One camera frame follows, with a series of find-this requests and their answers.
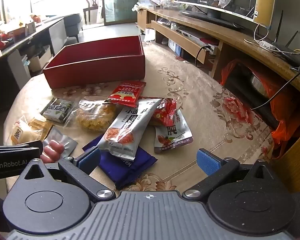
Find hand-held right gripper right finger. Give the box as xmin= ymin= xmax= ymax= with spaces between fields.
xmin=182 ymin=149 xmax=290 ymax=200

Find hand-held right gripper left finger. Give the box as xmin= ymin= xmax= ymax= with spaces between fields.
xmin=17 ymin=147 xmax=117 ymax=203

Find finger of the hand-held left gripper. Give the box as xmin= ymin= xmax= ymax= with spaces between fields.
xmin=0 ymin=141 xmax=44 ymax=158

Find gold snack packet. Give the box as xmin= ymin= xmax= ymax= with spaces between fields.
xmin=29 ymin=117 xmax=53 ymax=141

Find silver sausage packet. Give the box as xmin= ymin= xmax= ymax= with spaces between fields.
xmin=40 ymin=127 xmax=78 ymax=163

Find dark blue snack packet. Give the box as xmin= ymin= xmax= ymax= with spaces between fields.
xmin=82 ymin=134 xmax=158 ymax=190

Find clear crispy noodle packet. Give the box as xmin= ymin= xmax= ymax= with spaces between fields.
xmin=64 ymin=97 xmax=117 ymax=133

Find white red date packet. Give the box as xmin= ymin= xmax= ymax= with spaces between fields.
xmin=154 ymin=119 xmax=193 ymax=154

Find grey white spicy snack packet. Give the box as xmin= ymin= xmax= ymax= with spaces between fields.
xmin=97 ymin=99 xmax=163 ymax=161

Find green white wafer packet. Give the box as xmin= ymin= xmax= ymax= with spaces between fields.
xmin=41 ymin=98 xmax=74 ymax=123

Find red gummy candy packet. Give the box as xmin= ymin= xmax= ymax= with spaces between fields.
xmin=104 ymin=81 xmax=147 ymax=108

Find red cardboard box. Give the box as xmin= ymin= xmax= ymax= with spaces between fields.
xmin=43 ymin=35 xmax=146 ymax=89

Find white rice cake packet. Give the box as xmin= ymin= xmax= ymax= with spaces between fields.
xmin=10 ymin=116 xmax=42 ymax=145

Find dark counter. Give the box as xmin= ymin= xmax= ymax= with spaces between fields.
xmin=0 ymin=17 xmax=65 ymax=113

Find crumpled red snack bag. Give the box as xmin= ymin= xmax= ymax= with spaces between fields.
xmin=149 ymin=97 xmax=178 ymax=127

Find orange plastic bag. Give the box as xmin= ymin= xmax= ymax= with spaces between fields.
xmin=219 ymin=59 xmax=300 ymax=159

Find blue white carton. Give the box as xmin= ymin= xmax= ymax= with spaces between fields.
xmin=169 ymin=39 xmax=183 ymax=57

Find wooden television cabinet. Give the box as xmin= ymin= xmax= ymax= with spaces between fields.
xmin=136 ymin=5 xmax=300 ymax=195

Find silver media player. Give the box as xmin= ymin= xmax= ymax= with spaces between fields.
xmin=176 ymin=26 xmax=220 ymax=52

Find white power adapter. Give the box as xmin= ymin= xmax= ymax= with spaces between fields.
xmin=259 ymin=40 xmax=276 ymax=50

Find grey armchair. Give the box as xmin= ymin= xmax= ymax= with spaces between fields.
xmin=62 ymin=14 xmax=83 ymax=43

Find black router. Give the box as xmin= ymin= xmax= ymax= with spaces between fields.
xmin=272 ymin=10 xmax=300 ymax=67

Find white plastic bag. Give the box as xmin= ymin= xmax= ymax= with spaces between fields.
xmin=144 ymin=29 xmax=157 ymax=43

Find dark wooden chair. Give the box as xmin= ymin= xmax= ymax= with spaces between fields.
xmin=83 ymin=0 xmax=103 ymax=25

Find glass sliding door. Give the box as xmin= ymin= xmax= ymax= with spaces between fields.
xmin=101 ymin=0 xmax=138 ymax=25

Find black television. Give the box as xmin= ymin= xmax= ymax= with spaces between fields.
xmin=174 ymin=0 xmax=260 ymax=32

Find black cable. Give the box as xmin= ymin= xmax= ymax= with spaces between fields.
xmin=252 ymin=70 xmax=300 ymax=110

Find white cable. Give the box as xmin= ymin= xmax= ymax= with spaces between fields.
xmin=252 ymin=22 xmax=268 ymax=43

